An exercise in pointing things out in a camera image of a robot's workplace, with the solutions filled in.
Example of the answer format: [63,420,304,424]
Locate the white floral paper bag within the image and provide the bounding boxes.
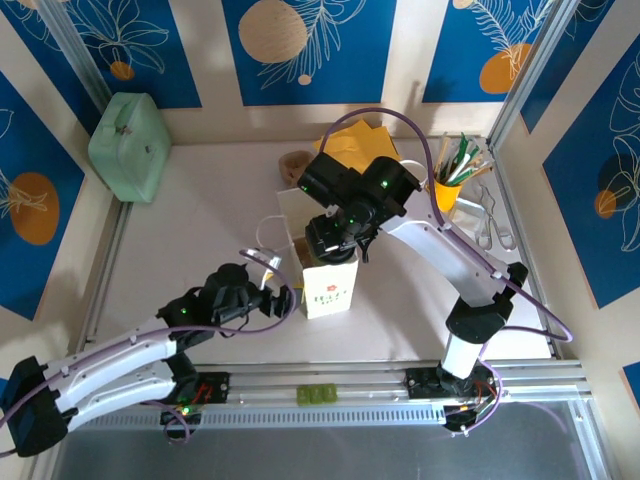
[254,187,361,322]

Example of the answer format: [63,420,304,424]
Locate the yellow napkin stack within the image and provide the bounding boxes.
[313,119,401,166]

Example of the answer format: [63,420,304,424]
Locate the yellow utensil holder cup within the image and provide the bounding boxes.
[429,177,466,215]

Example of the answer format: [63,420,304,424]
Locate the pale thin stirrer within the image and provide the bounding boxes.
[433,130,447,177]

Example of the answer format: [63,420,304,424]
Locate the white plastic stirrer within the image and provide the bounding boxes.
[445,157,477,186]

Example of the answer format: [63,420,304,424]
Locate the green plastic stirrer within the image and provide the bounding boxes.
[449,131,469,176]
[455,142,483,175]

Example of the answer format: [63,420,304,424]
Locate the clear plastic box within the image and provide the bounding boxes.
[449,196,489,235]

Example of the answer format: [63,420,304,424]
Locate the wooden stirrer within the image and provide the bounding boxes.
[460,162,495,183]

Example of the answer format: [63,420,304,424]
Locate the clear plastic tongs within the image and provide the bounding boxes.
[473,182,517,252]

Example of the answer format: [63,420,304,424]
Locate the mint green carry case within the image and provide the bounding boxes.
[88,92,172,204]

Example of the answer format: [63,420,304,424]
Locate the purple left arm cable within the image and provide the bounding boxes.
[0,248,299,456]

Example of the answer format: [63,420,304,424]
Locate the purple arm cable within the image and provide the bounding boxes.
[319,105,575,436]
[0,248,299,456]

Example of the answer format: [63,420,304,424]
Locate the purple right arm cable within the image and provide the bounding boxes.
[319,105,575,436]

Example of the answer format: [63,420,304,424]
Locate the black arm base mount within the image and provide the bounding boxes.
[192,370,232,405]
[403,367,444,401]

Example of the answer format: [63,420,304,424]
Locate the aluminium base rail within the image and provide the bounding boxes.
[117,358,586,407]

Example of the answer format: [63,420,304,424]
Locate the grey slotted cable duct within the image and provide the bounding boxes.
[122,402,449,429]

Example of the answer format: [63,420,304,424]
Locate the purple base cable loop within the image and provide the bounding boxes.
[163,399,203,446]

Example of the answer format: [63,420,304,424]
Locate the aluminium frame post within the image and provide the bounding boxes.
[487,0,571,151]
[37,0,114,101]

